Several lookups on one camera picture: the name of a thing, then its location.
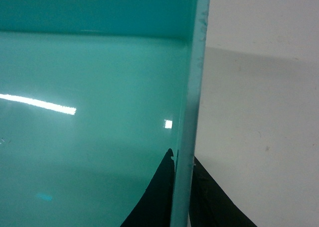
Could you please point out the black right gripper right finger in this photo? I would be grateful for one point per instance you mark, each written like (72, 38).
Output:
(209, 205)

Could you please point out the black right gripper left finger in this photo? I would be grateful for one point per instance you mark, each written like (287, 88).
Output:
(154, 207)

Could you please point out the teal plastic bin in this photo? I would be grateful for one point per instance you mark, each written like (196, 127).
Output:
(92, 95)

